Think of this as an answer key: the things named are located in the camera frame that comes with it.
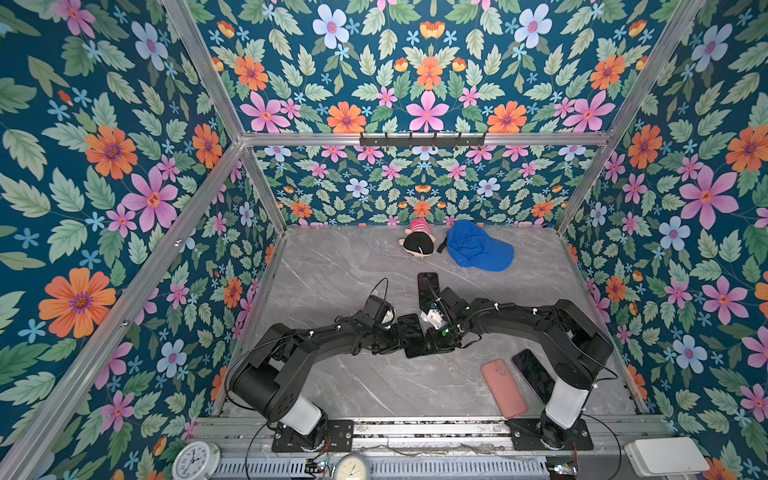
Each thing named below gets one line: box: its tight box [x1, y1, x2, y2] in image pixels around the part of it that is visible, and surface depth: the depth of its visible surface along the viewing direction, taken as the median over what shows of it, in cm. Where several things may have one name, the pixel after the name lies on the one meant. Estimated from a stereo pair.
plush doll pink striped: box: [398, 218, 436, 258], surface depth 109 cm
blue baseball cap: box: [446, 220, 515, 272], surface depth 112 cm
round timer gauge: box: [334, 452, 368, 480], surface depth 67 cm
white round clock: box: [172, 440, 221, 480], surface depth 69 cm
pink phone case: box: [480, 359, 528, 419], surface depth 84 cm
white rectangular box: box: [624, 437, 710, 477], surface depth 69 cm
